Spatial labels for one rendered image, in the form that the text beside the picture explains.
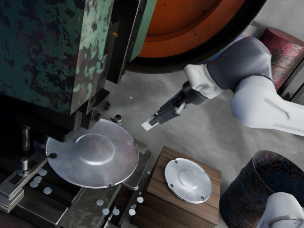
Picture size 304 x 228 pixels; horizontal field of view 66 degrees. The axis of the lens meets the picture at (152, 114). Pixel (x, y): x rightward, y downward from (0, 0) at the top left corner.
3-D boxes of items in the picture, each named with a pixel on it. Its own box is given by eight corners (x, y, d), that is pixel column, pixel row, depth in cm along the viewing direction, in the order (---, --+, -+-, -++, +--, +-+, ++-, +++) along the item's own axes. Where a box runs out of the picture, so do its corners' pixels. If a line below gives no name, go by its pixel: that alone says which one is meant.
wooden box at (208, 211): (198, 200, 170) (221, 171, 149) (190, 252, 139) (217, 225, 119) (148, 177, 172) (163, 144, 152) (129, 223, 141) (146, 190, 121)
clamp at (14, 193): (50, 168, 74) (52, 146, 68) (7, 213, 60) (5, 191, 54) (33, 159, 74) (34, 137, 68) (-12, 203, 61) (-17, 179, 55)
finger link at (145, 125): (162, 120, 75) (161, 121, 74) (147, 130, 78) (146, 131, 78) (155, 113, 74) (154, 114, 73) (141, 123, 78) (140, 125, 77)
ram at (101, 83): (112, 111, 75) (137, 21, 58) (88, 139, 63) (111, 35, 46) (65, 88, 76) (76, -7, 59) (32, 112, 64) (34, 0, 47)
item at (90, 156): (152, 175, 75) (153, 174, 74) (56, 201, 59) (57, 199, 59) (119, 115, 92) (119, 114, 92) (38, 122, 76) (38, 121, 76)
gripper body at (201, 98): (208, 104, 63) (182, 121, 68) (210, 90, 70) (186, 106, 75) (190, 83, 61) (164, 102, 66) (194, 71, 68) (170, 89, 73)
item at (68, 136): (98, 113, 81) (102, 101, 78) (64, 150, 65) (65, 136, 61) (58, 94, 82) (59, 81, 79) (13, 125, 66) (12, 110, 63)
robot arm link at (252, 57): (247, 122, 60) (247, 106, 69) (300, 94, 53) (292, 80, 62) (203, 68, 58) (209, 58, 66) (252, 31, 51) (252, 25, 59)
